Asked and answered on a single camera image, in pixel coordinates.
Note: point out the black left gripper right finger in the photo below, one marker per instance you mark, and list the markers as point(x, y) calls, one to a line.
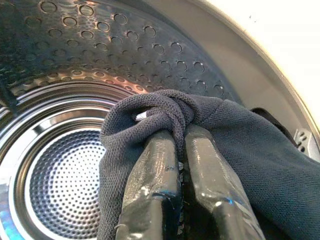
point(207, 180)

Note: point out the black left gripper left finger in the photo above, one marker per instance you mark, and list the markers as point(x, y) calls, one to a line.
point(155, 175)

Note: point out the black knit garment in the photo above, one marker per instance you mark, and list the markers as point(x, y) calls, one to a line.
point(250, 150)

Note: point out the perforated steel dryer drum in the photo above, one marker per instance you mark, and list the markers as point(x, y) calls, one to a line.
point(62, 175)

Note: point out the white front-loading dryer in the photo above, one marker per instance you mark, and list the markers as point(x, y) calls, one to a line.
point(287, 30)

